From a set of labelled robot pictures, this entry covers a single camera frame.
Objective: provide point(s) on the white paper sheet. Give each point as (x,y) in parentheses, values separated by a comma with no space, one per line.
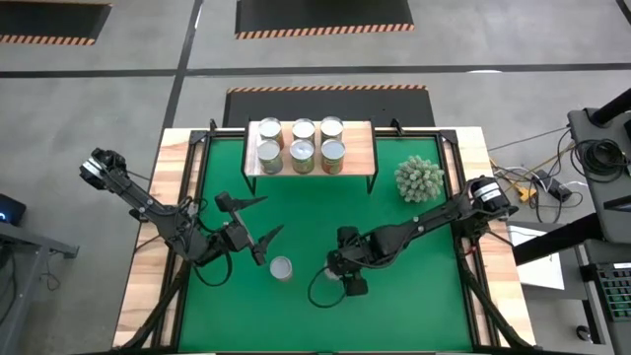
(542,273)

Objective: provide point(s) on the black hazard-striped floor mat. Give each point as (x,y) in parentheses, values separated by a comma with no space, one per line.
(325,106)
(320,15)
(49,20)

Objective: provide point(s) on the backlit computer keyboard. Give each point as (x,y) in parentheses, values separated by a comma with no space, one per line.
(616,291)

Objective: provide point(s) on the wooden shelf black metal legs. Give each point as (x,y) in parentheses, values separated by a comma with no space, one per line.
(357,148)

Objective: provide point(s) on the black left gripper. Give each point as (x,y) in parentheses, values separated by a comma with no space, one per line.
(236,236)

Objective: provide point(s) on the green table mat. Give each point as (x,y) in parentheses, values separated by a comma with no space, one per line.
(394,315)

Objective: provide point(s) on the black pole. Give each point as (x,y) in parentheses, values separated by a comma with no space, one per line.
(613,106)

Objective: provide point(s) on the black metal table frame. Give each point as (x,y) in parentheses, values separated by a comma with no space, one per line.
(414,134)

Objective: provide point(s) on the tall brown label can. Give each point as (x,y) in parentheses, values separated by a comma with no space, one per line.
(303,129)

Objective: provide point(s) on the tall red label can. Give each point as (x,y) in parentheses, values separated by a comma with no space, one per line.
(270,127)

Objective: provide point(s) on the tall orange pineapple label can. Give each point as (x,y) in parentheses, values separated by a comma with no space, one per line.
(333,149)

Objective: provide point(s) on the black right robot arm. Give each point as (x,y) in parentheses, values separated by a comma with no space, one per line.
(434,219)

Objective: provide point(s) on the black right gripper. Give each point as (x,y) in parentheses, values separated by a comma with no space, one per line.
(356,251)

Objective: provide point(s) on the tall green oranges label can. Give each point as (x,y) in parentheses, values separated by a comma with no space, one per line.
(301,149)

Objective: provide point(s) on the grey metal desk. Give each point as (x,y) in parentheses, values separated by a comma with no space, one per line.
(29,241)

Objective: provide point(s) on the black diagonal beam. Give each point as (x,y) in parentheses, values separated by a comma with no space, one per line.
(557,239)

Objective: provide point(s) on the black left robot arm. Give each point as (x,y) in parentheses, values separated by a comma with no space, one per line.
(133,194)

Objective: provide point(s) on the tall blue-green cherries label can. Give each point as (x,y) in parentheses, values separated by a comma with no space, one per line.
(331,127)

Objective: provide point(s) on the grey metal equipment stand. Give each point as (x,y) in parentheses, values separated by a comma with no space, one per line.
(591,192)

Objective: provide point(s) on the grey side table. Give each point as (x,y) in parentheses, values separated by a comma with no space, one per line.
(621,340)

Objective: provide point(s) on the small black caster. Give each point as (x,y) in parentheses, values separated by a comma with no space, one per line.
(583,333)

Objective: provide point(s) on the black power adapter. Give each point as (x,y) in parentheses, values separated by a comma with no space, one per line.
(554,186)

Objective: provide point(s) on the dark computer monitor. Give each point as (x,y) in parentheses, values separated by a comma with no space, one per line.
(11,209)

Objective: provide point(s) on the short orange circle-pattern can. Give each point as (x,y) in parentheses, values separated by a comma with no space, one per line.
(281,267)

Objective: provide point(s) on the tall peaches label can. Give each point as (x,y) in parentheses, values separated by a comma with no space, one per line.
(268,149)

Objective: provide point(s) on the potted artificial green plant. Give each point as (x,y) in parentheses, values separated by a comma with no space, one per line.
(419,180)

